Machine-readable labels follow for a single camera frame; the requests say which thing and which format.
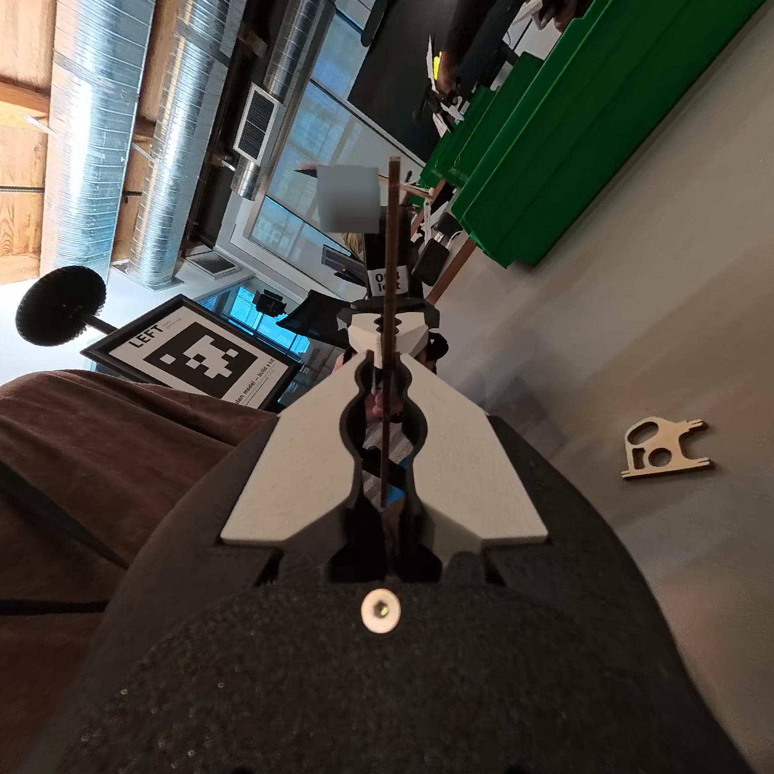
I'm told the silver ventilation duct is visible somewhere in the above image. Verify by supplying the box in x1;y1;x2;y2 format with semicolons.
128;0;243;288
39;0;159;285
233;0;337;200

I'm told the white vent grille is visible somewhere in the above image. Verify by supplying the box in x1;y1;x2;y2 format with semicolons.
233;85;282;163

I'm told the black cord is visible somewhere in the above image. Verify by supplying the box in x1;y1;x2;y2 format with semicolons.
0;597;102;616

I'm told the person's left hand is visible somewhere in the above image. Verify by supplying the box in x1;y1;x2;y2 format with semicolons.
366;387;405;424

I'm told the black disc on pole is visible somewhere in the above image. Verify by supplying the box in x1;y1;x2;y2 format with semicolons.
15;266;119;347

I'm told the wooden part with holes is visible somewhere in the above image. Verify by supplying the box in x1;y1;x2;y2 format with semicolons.
621;417;714;481

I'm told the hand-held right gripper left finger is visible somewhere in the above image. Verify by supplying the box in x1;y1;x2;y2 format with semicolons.
221;351;383;583

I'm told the framed black-white marker sign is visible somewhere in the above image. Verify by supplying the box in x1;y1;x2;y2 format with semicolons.
81;295;301;412

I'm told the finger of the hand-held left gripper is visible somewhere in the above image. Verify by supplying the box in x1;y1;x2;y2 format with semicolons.
398;316;431;359
347;313;388;370

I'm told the green plastic bin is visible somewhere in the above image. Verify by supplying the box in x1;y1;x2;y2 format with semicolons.
450;0;774;268
417;51;542;188

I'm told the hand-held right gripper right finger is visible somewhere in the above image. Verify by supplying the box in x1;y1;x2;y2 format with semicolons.
393;356;548;583

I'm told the wooden puzzle sheet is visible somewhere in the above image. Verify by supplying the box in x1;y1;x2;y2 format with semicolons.
380;156;401;509

